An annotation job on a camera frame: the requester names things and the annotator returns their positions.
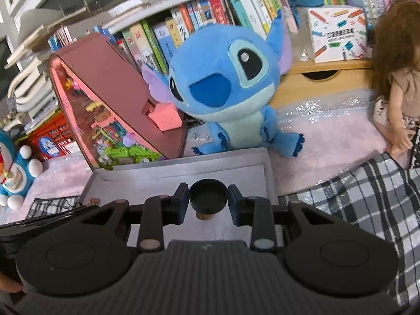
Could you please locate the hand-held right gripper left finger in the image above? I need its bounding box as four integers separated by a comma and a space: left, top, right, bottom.
77, 182, 190, 253

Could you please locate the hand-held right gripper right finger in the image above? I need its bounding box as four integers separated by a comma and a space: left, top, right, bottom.
227, 184, 348, 253

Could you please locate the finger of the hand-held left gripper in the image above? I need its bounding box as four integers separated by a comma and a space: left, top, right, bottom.
0, 204, 99, 240

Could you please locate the black round cap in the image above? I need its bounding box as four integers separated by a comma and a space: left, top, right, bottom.
188, 179, 228, 211

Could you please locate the white cardboard box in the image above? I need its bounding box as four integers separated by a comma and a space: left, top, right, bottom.
79, 147, 279, 248

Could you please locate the person's left hand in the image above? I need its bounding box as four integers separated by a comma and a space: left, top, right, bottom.
0, 273, 24, 293

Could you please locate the blue white cat plush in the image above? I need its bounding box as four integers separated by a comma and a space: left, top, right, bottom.
0, 129, 43, 211

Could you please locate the red plastic crate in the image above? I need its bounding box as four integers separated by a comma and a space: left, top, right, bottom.
24, 110, 82, 161

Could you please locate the pink fleece table cover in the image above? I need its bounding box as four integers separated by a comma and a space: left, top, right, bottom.
0, 102, 420, 224

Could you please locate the black white plaid cloth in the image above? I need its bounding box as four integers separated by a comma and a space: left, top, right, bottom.
26, 153, 420, 309

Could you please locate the blue big-eared alien plush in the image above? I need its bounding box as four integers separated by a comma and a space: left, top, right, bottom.
141, 10, 306, 158

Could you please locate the wooden drawer box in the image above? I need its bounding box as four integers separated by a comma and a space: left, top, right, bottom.
269, 59, 376, 109

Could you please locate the stack of papers and books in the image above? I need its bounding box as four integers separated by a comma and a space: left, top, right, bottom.
5, 7, 112, 132

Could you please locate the pink triangular miniature house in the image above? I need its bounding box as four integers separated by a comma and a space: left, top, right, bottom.
48, 33, 189, 171

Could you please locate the pencil-print paper box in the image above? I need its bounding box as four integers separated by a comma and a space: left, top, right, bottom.
307, 6, 368, 64

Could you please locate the brown-haired doll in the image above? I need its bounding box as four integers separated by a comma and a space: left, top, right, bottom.
371, 0, 420, 160

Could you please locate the row of shelf books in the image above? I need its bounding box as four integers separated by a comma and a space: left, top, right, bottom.
48, 0, 420, 76

